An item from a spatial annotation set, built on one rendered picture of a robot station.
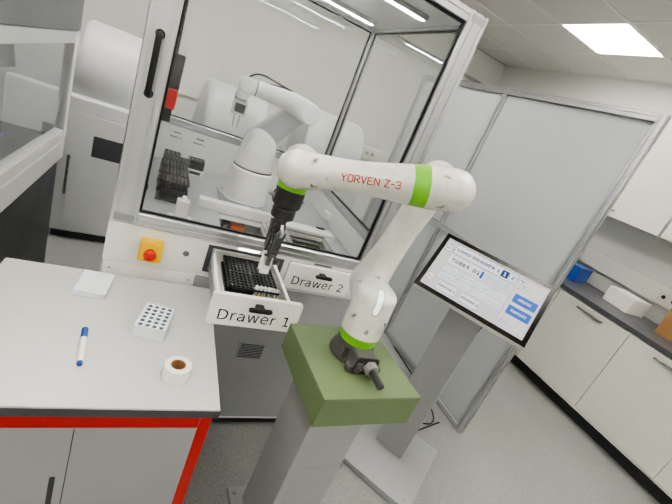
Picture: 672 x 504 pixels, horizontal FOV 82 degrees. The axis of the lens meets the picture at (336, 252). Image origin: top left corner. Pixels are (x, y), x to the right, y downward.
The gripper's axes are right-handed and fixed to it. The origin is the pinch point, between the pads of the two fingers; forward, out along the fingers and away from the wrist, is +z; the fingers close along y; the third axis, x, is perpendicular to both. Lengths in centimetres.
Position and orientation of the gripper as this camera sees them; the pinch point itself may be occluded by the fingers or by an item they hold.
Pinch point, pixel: (265, 262)
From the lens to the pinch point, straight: 129.5
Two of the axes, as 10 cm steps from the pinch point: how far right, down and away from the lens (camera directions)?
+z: -3.6, 8.8, 3.2
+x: 8.8, 2.1, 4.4
